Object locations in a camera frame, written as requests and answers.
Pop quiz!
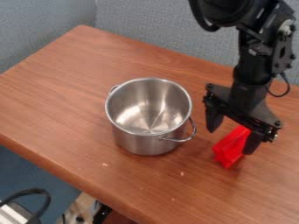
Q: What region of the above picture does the stainless steel metal pot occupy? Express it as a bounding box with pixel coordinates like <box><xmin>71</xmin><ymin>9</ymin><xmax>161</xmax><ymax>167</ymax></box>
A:
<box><xmin>106</xmin><ymin>77</ymin><xmax>198</xmax><ymax>156</ymax></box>

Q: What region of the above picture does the red plastic block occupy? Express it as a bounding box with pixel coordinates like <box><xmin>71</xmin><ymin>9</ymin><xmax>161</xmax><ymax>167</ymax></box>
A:
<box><xmin>213</xmin><ymin>126</ymin><xmax>251</xmax><ymax>169</ymax></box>

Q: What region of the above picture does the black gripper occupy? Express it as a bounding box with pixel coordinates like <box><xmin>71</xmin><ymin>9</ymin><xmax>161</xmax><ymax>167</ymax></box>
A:
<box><xmin>203</xmin><ymin>66</ymin><xmax>282</xmax><ymax>155</ymax></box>

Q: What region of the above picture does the wooden table leg base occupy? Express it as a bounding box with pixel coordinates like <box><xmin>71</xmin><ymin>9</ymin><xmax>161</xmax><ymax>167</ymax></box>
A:
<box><xmin>55</xmin><ymin>192</ymin><xmax>112</xmax><ymax>224</ymax></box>

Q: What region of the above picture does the black cable loop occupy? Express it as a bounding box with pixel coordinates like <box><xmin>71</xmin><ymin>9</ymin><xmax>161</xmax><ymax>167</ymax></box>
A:
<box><xmin>0</xmin><ymin>187</ymin><xmax>52</xmax><ymax>224</ymax></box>

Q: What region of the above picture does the grey device under table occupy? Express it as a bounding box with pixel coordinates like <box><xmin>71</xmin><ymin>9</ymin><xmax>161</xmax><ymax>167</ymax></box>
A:
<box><xmin>0</xmin><ymin>202</ymin><xmax>42</xmax><ymax>224</ymax></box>

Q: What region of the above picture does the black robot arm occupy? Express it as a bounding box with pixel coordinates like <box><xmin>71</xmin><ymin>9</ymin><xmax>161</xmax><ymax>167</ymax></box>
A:
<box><xmin>189</xmin><ymin>0</ymin><xmax>297</xmax><ymax>155</ymax></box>

